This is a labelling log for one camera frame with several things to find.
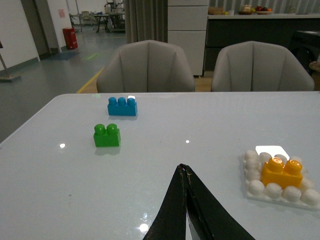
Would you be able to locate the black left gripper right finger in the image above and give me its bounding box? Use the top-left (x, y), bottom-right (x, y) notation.
top-left (183, 165), bottom-right (254, 240)

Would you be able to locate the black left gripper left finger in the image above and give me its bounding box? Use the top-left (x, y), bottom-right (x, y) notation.
top-left (144, 165), bottom-right (187, 240)

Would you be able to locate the yellow two-stud toy block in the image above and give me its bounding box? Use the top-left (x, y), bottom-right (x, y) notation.
top-left (261, 157), bottom-right (303, 189)

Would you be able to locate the green two-stud toy block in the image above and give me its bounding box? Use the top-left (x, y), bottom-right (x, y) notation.
top-left (93, 123), bottom-right (121, 148)

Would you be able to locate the blue three-stud toy block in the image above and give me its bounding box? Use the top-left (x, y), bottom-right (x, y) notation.
top-left (107, 97), bottom-right (138, 116)

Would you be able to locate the sign stand with base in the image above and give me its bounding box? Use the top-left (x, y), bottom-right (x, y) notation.
top-left (0, 54), bottom-right (21, 83)

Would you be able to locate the left grey upholstered chair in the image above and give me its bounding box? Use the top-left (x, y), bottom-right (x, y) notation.
top-left (96, 40), bottom-right (195, 93)

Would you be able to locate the grey upholstered chair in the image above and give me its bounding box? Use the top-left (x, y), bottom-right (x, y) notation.
top-left (96, 40), bottom-right (195, 93)
top-left (211, 41), bottom-right (315, 92)

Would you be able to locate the right grey upholstered chair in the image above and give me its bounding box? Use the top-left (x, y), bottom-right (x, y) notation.
top-left (211, 41), bottom-right (315, 92)

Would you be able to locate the dark counter with white top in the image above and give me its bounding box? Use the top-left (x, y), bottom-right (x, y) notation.
top-left (204, 14), bottom-right (320, 71)

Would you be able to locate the black appliance box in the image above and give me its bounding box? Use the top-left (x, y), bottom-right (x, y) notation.
top-left (288, 30), bottom-right (320, 75)

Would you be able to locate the white drawer cabinet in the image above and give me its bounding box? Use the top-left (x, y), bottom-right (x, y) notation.
top-left (167, 0), bottom-right (209, 76)

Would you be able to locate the grey curtain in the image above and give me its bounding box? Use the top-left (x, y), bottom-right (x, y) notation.
top-left (124, 0), bottom-right (168, 44)

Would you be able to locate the background work table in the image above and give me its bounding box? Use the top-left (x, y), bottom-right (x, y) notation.
top-left (93, 12), bottom-right (126, 33)

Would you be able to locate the woven basket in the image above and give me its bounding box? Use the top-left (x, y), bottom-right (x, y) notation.
top-left (208, 6), bottom-right (225, 15)

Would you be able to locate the bread bowl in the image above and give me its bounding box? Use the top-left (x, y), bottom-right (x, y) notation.
top-left (238, 4), bottom-right (255, 15)

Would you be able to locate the red box on floor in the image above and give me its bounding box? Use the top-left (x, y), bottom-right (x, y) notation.
top-left (62, 27), bottom-right (78, 50)

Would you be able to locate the fruit plate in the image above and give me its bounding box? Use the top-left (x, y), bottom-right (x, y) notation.
top-left (255, 6), bottom-right (273, 15)

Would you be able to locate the white studded base plate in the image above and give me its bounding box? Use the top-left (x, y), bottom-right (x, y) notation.
top-left (242, 145), bottom-right (320, 211)

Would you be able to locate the pink paper on wall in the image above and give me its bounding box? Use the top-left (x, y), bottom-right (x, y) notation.
top-left (58, 8), bottom-right (66, 18)

